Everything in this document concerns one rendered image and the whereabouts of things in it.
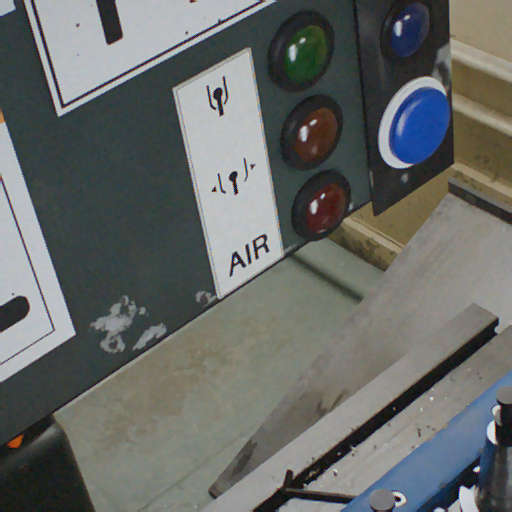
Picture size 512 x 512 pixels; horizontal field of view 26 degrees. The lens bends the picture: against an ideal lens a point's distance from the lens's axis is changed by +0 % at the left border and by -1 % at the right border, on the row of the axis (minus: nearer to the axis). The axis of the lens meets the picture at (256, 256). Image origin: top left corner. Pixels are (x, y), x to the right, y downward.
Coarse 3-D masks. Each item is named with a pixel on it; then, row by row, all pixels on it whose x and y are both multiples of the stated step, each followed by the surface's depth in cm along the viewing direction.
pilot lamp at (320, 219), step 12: (324, 192) 40; (336, 192) 40; (312, 204) 40; (324, 204) 40; (336, 204) 40; (312, 216) 40; (324, 216) 40; (336, 216) 41; (312, 228) 40; (324, 228) 41
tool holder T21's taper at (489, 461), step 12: (492, 432) 72; (492, 444) 71; (504, 444) 71; (492, 456) 72; (504, 456) 71; (480, 468) 74; (492, 468) 72; (504, 468) 72; (480, 480) 74; (492, 480) 73; (504, 480) 72; (480, 492) 74; (492, 492) 73; (504, 492) 73; (480, 504) 75; (492, 504) 74; (504, 504) 73
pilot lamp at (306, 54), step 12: (300, 36) 36; (312, 36) 36; (324, 36) 37; (288, 48) 36; (300, 48) 36; (312, 48) 36; (324, 48) 37; (288, 60) 36; (300, 60) 36; (312, 60) 36; (324, 60) 37; (288, 72) 36; (300, 72) 36; (312, 72) 37
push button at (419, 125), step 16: (416, 96) 41; (432, 96) 41; (400, 112) 41; (416, 112) 41; (432, 112) 41; (448, 112) 42; (400, 128) 41; (416, 128) 41; (432, 128) 42; (400, 144) 41; (416, 144) 42; (432, 144) 42; (400, 160) 42; (416, 160) 42
